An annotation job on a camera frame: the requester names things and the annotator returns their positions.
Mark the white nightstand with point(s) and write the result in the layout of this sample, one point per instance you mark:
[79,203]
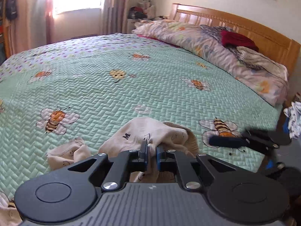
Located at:
[132,26]

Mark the floral pillow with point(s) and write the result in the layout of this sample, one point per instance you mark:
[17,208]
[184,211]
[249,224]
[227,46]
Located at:
[211,58]

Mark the white patterned cloth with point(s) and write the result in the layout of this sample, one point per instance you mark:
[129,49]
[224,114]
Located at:
[295,120]

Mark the red cloth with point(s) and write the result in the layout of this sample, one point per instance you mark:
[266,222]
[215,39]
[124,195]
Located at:
[237,40]

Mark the dark hanging bag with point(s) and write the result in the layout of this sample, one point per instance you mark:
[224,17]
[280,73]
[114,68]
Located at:
[11,8]

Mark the green quilted bee bedspread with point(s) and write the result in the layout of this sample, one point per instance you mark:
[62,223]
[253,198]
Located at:
[117,94]

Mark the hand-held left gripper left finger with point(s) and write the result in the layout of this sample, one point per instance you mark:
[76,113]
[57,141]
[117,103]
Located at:
[144,156]

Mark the pink curtain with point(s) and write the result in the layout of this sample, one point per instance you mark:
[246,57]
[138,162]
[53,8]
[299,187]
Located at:
[38,14]
[115,7]

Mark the grey patterned pillow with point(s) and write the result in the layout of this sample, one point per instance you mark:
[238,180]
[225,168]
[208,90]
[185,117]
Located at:
[249,58]

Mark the beige printed pants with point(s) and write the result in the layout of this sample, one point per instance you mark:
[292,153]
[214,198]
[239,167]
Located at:
[145,128]

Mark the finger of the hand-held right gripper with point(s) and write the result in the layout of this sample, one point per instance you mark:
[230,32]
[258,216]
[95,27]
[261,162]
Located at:
[228,141]

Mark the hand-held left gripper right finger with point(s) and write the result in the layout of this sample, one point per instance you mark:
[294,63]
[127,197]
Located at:
[159,157]

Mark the wooden headboard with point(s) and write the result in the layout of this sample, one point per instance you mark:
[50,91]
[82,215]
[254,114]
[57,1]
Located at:
[270,35]

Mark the white handbag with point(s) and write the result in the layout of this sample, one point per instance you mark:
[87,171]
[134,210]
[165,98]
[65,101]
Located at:
[148,7]

